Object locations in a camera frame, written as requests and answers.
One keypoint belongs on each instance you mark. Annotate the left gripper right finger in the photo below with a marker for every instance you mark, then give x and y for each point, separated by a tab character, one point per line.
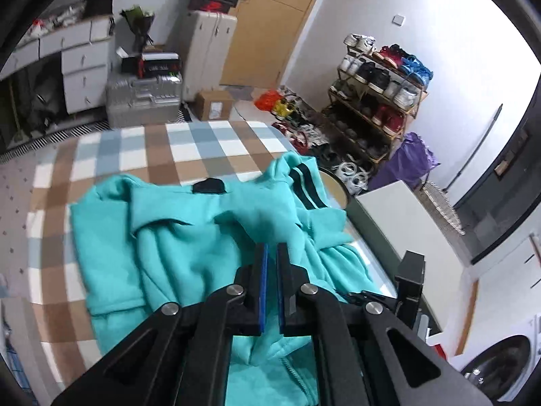
365	355

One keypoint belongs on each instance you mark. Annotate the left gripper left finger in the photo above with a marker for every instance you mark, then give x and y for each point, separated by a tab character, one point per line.
179	355

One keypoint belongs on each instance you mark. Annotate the teal fleece jacket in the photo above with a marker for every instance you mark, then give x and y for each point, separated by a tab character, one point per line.
140	245

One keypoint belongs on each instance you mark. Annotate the grey storage box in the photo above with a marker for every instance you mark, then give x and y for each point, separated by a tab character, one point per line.
392	221

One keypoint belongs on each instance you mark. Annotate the washing machine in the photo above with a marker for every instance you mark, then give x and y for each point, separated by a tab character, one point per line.
501	365

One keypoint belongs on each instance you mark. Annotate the checkered bed blanket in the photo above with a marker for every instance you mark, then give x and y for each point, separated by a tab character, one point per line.
173	154

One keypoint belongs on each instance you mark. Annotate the round woven stool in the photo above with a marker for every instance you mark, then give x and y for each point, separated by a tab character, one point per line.
336	191

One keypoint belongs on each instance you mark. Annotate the purple bag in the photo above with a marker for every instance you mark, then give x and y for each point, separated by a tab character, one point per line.
411	162

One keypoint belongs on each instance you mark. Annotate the wooden shoe rack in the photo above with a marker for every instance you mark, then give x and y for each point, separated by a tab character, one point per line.
375	97

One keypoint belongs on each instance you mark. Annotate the orange plastic bag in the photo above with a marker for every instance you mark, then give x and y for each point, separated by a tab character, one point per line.
267	100

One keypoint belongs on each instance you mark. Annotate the cardboard box on floor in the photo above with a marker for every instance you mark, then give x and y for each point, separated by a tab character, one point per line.
213	105

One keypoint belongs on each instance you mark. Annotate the silver flat suitcase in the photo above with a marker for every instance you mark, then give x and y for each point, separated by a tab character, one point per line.
133	102

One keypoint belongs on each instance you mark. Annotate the black shoe box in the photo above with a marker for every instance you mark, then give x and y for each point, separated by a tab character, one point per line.
148	65

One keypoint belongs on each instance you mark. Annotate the wooden door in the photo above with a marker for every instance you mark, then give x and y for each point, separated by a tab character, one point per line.
266	33

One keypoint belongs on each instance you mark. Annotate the white upright suitcase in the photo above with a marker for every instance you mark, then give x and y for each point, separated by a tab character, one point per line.
205	40

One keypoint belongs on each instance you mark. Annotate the white drawer desk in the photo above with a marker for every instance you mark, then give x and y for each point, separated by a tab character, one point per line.
86	50

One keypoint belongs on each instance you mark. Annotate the dark flower bouquet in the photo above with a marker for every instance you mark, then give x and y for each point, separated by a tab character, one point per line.
139	22

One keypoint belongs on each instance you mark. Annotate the wall light switch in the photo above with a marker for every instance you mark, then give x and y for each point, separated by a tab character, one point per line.
398	20

